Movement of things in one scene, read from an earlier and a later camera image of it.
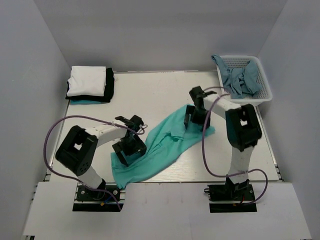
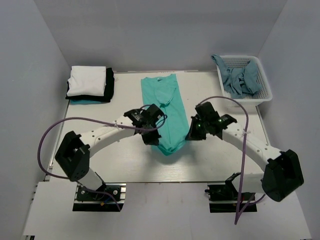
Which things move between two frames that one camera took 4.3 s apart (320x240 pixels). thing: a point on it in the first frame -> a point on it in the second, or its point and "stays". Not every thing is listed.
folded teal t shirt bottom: (84, 102) stays
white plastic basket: (240, 62) stays
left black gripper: (139, 146) -> (152, 140)
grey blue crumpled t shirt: (241, 82) stays
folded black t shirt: (108, 95) stays
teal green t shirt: (163, 147) -> (163, 91)
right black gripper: (190, 110) -> (192, 135)
